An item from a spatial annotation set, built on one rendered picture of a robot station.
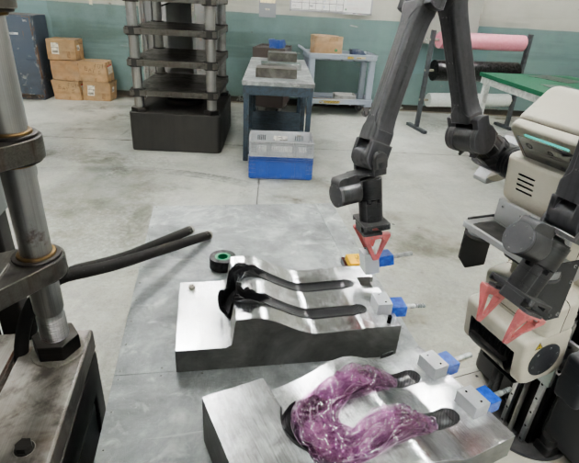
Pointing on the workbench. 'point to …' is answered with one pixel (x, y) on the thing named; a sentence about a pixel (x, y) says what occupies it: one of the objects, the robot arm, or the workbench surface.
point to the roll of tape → (219, 261)
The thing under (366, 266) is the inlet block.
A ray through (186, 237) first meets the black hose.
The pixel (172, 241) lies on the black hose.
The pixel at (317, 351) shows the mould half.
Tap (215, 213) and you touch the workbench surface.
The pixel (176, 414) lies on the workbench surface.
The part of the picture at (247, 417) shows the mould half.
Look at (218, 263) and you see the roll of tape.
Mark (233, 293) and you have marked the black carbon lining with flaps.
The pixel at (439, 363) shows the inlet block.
